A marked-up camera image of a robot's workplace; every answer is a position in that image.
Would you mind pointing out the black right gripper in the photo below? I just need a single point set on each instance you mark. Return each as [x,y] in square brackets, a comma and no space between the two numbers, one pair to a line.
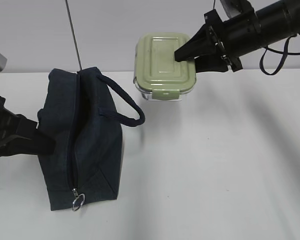
[210,47]

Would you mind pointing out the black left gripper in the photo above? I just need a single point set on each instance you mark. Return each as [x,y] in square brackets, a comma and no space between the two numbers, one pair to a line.
[19,135]

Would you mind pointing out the dark blue lunch bag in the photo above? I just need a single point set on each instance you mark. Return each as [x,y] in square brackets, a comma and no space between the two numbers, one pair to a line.
[84,113]

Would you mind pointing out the green lid glass container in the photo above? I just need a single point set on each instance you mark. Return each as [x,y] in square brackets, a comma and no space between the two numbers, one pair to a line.
[157,76]

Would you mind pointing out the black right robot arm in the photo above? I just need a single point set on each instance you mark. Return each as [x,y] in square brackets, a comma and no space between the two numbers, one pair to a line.
[270,28]

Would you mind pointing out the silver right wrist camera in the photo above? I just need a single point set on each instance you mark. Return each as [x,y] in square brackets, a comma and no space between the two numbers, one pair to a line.
[234,8]

